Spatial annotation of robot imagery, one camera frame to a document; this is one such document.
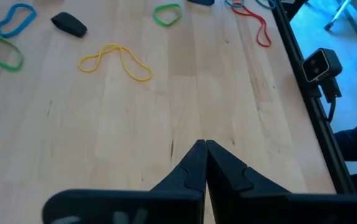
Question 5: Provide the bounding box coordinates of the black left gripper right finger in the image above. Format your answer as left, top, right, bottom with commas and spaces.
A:
206, 139, 357, 224

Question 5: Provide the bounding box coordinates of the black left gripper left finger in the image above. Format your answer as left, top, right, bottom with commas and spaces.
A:
41, 139, 208, 224

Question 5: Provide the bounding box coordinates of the red rubber band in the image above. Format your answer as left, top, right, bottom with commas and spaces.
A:
231, 2, 272, 49

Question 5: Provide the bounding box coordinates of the yellow rubber band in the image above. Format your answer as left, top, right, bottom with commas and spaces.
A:
78, 43, 154, 83

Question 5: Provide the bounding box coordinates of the teal rubber band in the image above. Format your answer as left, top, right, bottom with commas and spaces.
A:
254, 0, 276, 10
224, 0, 245, 8

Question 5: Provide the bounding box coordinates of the wide black rubber band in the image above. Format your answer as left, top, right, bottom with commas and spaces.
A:
187, 0, 216, 7
50, 11, 88, 39

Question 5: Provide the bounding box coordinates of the green rubber band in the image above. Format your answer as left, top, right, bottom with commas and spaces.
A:
152, 2, 183, 27
0, 35, 24, 72

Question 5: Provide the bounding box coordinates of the blue rubber band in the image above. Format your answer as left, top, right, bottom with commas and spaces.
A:
0, 2, 37, 39

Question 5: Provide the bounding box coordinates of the office chair base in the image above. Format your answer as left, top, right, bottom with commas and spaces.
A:
323, 0, 357, 40

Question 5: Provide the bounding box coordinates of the black table-level camera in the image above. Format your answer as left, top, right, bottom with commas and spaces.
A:
301, 47, 343, 84

